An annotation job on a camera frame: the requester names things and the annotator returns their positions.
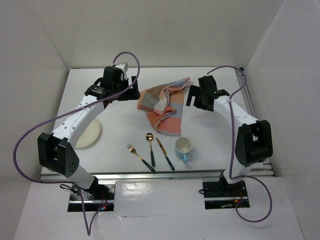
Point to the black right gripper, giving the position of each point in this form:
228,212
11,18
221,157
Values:
195,91

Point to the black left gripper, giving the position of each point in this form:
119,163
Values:
132,94

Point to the checked orange blue cloth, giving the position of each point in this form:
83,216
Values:
163,106

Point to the gold spoon green handle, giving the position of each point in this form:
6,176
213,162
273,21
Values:
149,137

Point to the light blue mug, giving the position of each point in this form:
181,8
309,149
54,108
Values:
182,148

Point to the gold fork green handle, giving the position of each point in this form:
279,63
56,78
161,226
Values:
133,151

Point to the cream round plate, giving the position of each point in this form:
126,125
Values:
90,135

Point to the gold knife green handle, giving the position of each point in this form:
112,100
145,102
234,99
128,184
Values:
165,155

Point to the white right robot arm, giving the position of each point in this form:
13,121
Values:
223,107

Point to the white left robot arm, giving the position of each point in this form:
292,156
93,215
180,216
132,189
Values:
56,149

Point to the aluminium front rail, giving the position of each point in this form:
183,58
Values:
162,175

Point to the aluminium rail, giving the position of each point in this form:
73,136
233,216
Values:
246,87
162,175

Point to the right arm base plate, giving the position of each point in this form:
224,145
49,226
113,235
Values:
217,198

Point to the aluminium right side rail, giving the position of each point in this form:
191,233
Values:
246,87

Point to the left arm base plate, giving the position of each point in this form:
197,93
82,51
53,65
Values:
103,200

